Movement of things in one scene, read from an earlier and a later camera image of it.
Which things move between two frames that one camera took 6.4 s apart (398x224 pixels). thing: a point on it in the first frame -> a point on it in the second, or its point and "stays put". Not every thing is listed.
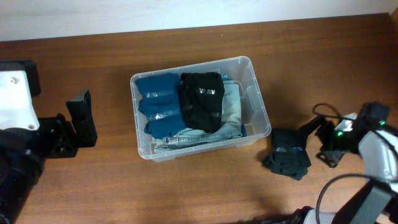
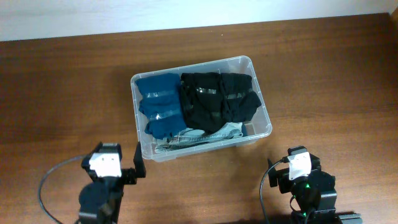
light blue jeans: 231,126 stays put
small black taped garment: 288,155 -> 241,101
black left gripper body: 59,134 -> 125,176
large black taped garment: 202,96 stays put
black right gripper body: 344,142 -> 286,186
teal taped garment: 160,103 stays put
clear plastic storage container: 198,107 stays put
